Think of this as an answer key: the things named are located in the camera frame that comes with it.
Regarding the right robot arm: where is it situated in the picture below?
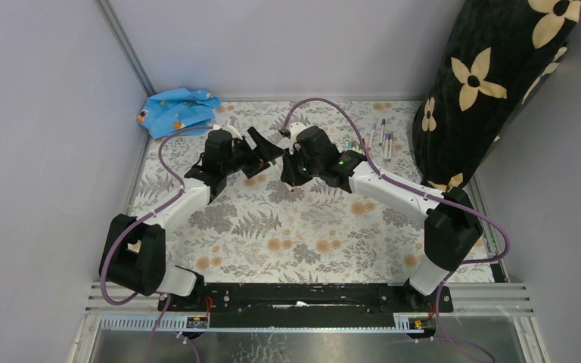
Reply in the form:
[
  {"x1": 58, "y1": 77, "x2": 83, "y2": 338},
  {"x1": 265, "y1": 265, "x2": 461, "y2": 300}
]
[{"x1": 280, "y1": 123, "x2": 483, "y2": 312}]

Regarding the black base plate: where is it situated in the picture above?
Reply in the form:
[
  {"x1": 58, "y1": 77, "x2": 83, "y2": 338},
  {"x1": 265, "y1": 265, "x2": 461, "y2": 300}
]
[{"x1": 157, "y1": 283, "x2": 454, "y2": 328}]

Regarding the blue patterned cloth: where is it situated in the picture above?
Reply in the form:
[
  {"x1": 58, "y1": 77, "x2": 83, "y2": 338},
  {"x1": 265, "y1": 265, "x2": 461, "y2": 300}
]
[{"x1": 136, "y1": 88, "x2": 222, "y2": 139}]

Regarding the floral table mat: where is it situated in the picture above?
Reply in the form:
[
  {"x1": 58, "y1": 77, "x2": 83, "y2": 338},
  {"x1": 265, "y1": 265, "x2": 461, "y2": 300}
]
[{"x1": 111, "y1": 100, "x2": 495, "y2": 284}]

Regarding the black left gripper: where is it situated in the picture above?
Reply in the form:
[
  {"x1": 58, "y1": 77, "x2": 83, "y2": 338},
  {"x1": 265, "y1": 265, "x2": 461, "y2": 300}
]
[{"x1": 222, "y1": 128, "x2": 282, "y2": 179}]

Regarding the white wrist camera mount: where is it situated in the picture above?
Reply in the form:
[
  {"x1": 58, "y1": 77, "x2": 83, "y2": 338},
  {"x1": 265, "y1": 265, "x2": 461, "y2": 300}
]
[{"x1": 279, "y1": 122, "x2": 306, "y2": 141}]

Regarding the light blue cap marker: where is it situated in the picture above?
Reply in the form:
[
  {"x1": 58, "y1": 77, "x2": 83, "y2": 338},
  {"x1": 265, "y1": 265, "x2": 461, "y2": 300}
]
[{"x1": 366, "y1": 123, "x2": 377, "y2": 149}]

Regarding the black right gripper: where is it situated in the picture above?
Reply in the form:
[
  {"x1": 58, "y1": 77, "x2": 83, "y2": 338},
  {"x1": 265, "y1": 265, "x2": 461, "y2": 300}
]
[{"x1": 281, "y1": 144, "x2": 322, "y2": 188}]

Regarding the black floral plush pillow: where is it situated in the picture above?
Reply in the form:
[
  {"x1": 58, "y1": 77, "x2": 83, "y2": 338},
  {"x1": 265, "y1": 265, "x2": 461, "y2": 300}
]
[{"x1": 412, "y1": 0, "x2": 581, "y2": 191}]

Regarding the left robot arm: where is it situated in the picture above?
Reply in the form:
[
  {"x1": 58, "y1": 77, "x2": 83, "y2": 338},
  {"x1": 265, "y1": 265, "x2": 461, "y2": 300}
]
[{"x1": 99, "y1": 126, "x2": 284, "y2": 311}]

